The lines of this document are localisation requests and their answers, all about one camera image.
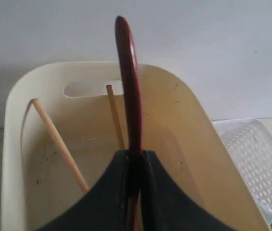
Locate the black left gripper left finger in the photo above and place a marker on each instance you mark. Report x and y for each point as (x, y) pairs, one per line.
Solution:
(104, 207)

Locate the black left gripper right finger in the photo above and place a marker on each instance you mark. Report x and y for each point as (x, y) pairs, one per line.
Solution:
(165, 207)

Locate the wooden chopstick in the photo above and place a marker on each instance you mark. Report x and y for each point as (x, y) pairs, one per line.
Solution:
(60, 144)
(115, 117)

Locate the brown wooden spoon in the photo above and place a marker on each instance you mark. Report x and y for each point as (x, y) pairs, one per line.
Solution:
(133, 110)

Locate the blue white milk carton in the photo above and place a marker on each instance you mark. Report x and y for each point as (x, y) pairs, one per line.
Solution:
(266, 211)

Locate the cream plastic bin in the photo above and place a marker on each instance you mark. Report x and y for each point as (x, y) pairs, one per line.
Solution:
(38, 185)

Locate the white woven plastic basket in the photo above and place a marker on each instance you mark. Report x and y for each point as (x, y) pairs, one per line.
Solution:
(249, 145)

